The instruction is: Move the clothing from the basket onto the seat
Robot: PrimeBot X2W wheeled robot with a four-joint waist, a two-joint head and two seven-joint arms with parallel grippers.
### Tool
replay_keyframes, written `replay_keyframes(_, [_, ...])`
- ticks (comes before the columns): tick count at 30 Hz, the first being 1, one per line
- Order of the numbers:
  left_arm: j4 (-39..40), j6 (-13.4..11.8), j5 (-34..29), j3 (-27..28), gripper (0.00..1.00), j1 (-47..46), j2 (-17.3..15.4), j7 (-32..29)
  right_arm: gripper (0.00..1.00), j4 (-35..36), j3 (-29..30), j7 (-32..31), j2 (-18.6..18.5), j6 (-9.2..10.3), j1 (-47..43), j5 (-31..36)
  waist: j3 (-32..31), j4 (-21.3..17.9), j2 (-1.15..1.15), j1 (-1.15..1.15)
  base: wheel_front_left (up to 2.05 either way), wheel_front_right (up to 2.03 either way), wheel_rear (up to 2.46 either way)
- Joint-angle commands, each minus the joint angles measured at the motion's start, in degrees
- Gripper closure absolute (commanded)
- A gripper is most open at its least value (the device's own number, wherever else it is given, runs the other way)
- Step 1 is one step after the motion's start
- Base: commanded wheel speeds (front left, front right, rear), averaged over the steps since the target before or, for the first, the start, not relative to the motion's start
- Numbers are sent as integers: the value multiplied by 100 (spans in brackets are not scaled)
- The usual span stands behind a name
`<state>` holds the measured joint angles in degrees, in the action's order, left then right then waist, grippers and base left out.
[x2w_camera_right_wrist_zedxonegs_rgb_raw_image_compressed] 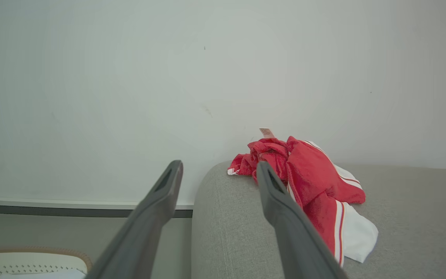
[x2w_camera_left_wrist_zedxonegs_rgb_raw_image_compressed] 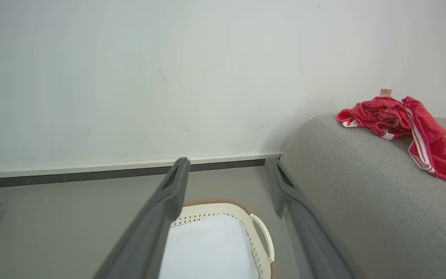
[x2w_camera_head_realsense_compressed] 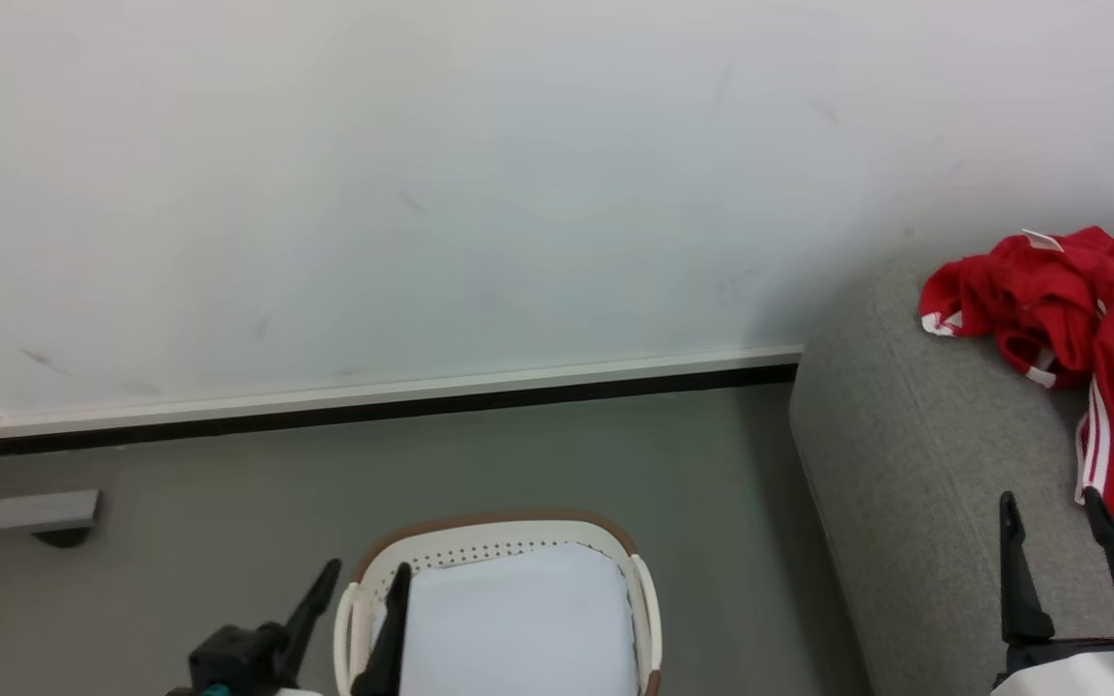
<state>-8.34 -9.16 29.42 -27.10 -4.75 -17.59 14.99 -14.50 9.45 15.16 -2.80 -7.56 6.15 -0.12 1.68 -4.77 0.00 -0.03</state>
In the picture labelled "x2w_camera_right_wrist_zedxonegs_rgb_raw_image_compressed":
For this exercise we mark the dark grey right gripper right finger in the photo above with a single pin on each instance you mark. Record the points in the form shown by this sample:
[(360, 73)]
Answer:
[(296, 240)]

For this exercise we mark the white laundry basket brown rim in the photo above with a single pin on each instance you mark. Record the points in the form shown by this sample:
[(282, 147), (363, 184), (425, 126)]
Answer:
[(21, 261)]

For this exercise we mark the grey fabric sofa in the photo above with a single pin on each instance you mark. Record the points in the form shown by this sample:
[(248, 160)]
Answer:
[(409, 217)]

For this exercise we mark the white wall baseboard strip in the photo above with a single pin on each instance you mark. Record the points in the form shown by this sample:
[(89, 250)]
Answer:
[(52, 207)]

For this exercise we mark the red garment with white stripes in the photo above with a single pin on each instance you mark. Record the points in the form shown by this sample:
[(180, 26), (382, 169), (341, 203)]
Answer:
[(316, 174)]

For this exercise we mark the red mesh shirt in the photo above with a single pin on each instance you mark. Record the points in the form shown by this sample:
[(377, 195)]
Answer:
[(265, 155)]

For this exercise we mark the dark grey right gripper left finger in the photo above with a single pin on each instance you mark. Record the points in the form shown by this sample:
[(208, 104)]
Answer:
[(138, 240)]

